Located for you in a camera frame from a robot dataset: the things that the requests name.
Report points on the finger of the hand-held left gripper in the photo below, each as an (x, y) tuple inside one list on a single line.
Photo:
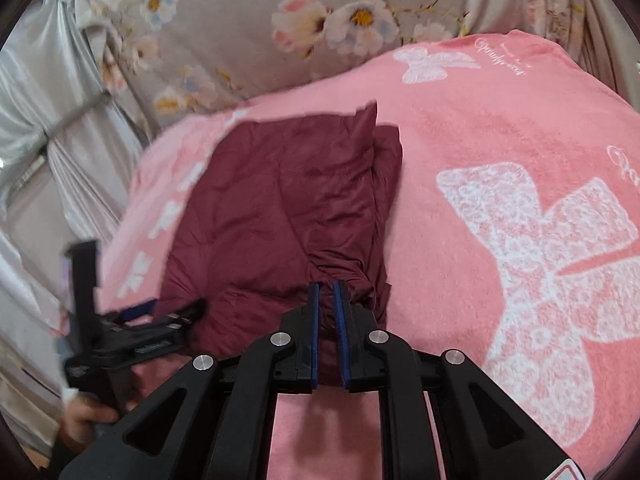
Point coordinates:
[(182, 316), (142, 310)]

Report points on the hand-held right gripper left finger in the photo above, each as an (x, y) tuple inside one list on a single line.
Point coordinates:
[(314, 335)]

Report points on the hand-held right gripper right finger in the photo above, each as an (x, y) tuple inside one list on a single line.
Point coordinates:
[(341, 335)]

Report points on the maroon puffer jacket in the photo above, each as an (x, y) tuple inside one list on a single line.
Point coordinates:
[(280, 200)]

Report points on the person's left hand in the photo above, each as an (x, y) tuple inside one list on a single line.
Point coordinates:
[(85, 417)]

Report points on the grey satin curtain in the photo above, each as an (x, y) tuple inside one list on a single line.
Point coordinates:
[(50, 160)]

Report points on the pink blanket with white bows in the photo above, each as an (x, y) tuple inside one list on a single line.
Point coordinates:
[(500, 210)]

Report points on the grey floral bed sheet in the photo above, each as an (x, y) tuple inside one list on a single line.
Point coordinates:
[(240, 30)]

